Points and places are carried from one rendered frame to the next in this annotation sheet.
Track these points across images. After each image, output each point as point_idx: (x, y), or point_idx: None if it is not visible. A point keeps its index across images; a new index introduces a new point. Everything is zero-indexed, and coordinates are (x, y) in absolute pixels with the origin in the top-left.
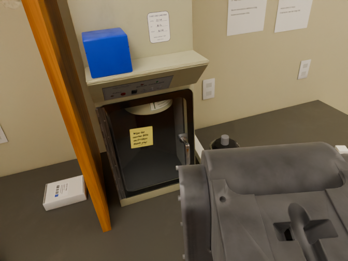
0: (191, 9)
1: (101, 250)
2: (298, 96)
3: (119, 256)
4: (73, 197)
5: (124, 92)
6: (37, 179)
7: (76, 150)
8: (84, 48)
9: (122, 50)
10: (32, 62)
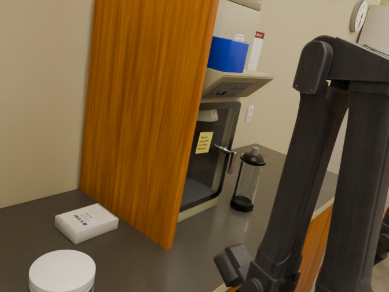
0: (254, 37)
1: (180, 263)
2: (243, 139)
3: (201, 263)
4: (107, 223)
5: (219, 92)
6: (22, 218)
7: (187, 140)
8: (230, 46)
9: (244, 54)
10: (50, 59)
